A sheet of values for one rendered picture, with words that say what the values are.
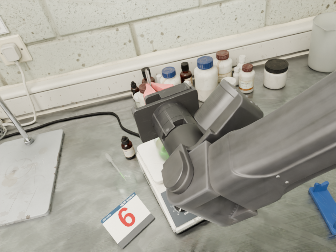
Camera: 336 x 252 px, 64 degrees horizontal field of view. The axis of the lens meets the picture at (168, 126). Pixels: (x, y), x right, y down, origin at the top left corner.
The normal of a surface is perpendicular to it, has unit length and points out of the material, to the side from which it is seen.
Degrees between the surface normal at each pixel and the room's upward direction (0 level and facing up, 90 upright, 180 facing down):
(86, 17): 90
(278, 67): 0
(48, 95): 90
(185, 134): 7
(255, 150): 35
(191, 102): 90
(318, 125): 44
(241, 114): 75
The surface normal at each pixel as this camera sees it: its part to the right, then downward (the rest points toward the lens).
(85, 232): -0.15, -0.73
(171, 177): -0.79, -0.47
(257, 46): 0.17, 0.64
